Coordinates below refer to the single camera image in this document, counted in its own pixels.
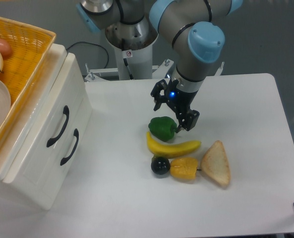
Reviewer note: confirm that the dark purple mangosteen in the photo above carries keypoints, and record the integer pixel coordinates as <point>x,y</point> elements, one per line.
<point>160,167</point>

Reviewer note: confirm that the green bell pepper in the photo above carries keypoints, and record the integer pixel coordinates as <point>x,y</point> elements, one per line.
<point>163,128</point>

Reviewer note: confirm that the yellow bell pepper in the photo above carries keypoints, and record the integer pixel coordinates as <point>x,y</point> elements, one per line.
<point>184,168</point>

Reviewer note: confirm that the white drawer cabinet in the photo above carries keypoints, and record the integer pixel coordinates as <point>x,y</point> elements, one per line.
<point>27,116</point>

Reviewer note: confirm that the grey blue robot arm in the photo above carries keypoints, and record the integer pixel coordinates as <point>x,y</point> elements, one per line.
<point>185,24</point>

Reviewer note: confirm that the triangular bread slice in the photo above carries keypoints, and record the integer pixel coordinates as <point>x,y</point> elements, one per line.
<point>215,164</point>

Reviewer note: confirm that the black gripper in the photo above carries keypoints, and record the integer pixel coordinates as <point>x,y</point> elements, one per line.
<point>179,94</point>

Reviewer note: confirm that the black bottom drawer handle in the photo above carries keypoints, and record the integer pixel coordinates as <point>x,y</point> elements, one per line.
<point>72,148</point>

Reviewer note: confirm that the yellow banana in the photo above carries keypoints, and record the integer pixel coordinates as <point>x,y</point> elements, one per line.
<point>171,150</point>

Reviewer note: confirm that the yellow woven basket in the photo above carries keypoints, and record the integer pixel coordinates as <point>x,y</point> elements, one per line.
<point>30,45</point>

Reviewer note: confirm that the black top drawer handle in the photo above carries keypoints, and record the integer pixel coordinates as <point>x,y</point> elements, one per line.
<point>61,127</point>

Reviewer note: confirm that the black drawer handle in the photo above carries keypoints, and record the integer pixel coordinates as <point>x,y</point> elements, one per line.
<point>72,148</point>
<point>61,127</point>

